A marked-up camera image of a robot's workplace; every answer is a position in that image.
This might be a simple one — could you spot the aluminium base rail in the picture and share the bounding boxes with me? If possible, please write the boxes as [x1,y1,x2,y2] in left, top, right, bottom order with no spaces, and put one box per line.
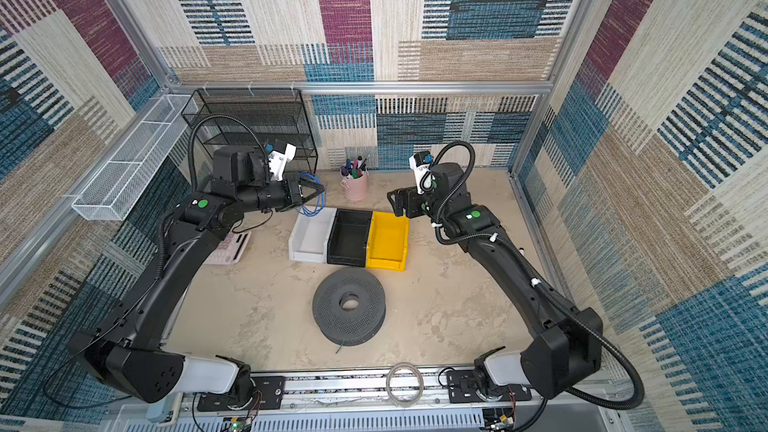
[113,365,632,431]

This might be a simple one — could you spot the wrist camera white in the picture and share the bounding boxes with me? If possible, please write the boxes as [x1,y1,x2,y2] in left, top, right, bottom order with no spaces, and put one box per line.
[409,151,433,194]
[267,139,296,181]

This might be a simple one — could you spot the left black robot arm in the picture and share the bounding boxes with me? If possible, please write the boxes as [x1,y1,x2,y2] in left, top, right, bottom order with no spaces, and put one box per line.
[65,141,325,410]

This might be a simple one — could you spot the clear tubing coil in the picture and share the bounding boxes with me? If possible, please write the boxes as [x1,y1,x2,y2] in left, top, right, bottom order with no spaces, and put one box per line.
[384,362,425,408]

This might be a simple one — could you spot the blue ethernet cable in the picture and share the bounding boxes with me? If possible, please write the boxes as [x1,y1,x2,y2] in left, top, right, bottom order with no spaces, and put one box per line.
[297,171,329,218]

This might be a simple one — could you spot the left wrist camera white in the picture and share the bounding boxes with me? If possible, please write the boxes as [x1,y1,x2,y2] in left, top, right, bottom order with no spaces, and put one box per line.
[267,139,296,181]

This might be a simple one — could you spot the pink pen cup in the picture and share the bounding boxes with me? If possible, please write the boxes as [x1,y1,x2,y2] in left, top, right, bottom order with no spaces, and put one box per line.
[340,156,369,202]

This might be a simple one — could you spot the black mesh shelf rack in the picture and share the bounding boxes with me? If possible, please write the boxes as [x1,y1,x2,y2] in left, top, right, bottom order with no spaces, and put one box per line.
[181,88,318,173]

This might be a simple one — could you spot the white wire mesh basket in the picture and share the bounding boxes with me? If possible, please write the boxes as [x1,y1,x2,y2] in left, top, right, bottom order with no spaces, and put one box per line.
[72,94,190,221]

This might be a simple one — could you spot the black plastic bin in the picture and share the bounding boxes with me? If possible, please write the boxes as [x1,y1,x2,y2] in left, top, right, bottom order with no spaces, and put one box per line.
[326,209,373,267]

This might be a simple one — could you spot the white plastic bin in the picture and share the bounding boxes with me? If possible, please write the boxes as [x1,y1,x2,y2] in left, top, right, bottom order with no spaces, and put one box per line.
[288,207,337,263]

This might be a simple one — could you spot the yellow plastic bin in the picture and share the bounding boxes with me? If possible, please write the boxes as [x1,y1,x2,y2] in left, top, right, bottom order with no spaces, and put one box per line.
[366,211,410,272]

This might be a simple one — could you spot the grey filament spool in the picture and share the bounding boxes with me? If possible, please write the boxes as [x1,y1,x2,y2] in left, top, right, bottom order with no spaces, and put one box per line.
[312,267,386,347]

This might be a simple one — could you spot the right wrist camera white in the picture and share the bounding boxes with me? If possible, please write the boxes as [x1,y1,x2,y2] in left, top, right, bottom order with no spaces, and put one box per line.
[409,151,433,194]

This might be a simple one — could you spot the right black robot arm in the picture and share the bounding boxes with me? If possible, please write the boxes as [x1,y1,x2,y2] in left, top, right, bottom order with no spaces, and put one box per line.
[387,141,645,410]

